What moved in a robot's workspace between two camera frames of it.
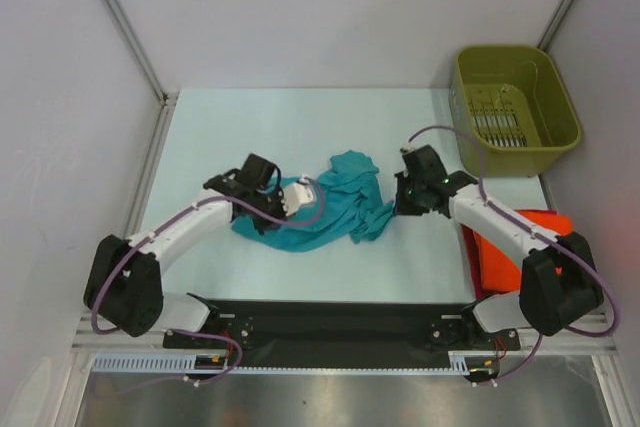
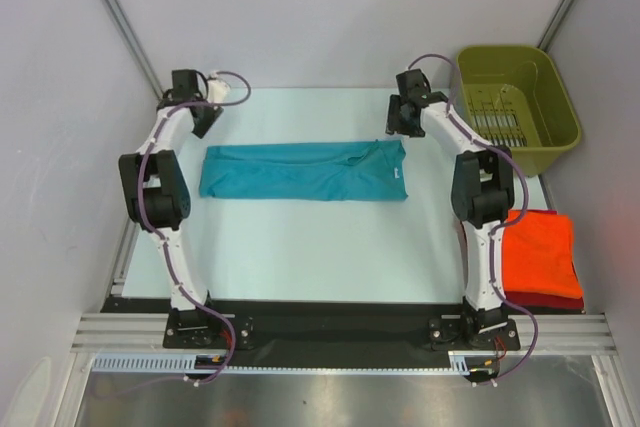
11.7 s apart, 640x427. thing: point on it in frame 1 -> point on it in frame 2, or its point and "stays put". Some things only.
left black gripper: (276, 193) -> (212, 113)
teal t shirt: (347, 205) -> (370, 170)
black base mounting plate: (341, 334) stays put
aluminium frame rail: (599, 335) stays put
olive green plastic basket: (516, 102) stays put
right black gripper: (402, 207) -> (395, 124)
